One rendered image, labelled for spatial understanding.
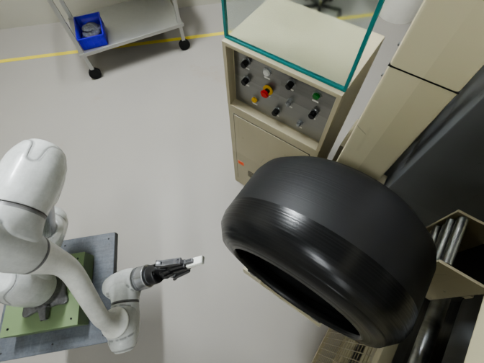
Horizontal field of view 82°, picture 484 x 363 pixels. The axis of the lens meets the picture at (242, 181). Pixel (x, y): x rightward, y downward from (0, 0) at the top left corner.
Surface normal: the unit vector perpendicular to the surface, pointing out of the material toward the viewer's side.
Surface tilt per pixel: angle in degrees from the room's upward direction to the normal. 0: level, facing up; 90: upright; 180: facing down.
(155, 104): 0
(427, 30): 90
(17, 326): 2
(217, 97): 0
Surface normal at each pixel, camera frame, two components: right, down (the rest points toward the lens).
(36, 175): 0.77, -0.29
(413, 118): -0.58, 0.73
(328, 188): -0.18, -0.54
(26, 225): 0.96, 0.07
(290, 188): -0.40, -0.64
